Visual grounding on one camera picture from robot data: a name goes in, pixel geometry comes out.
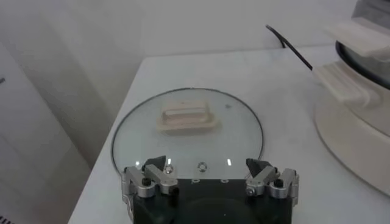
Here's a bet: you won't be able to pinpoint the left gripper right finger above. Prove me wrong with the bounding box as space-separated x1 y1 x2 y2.
245 158 300 200

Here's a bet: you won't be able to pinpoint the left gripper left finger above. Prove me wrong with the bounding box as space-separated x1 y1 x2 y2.
121 155 180 199

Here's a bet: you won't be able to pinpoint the round glass pot lid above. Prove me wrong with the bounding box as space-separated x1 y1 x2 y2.
110 87 265 181

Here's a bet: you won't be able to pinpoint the cream electric pot base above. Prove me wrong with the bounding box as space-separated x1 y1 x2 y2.
313 60 390 197

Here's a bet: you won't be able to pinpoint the black pot power cable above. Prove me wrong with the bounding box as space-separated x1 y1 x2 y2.
265 24 314 72

